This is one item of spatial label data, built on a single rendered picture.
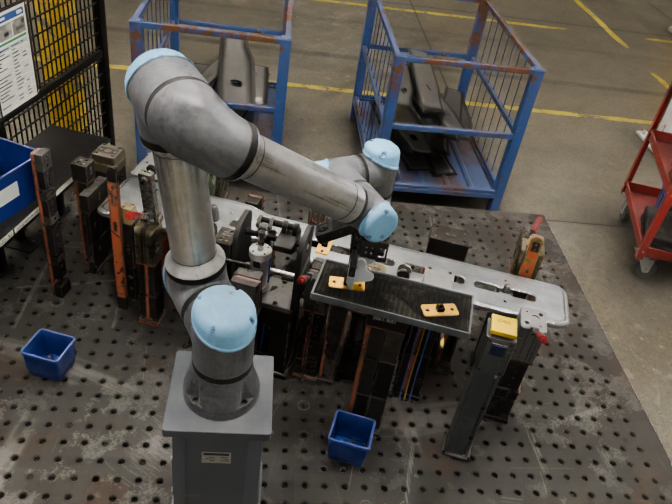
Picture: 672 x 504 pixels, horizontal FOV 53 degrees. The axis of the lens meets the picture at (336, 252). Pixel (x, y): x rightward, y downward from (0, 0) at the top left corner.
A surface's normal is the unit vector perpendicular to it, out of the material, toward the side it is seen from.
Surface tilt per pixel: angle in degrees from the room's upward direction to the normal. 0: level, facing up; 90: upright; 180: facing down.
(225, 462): 90
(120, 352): 0
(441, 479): 0
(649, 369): 0
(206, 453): 90
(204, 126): 56
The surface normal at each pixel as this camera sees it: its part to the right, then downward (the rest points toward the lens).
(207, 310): 0.19, -0.70
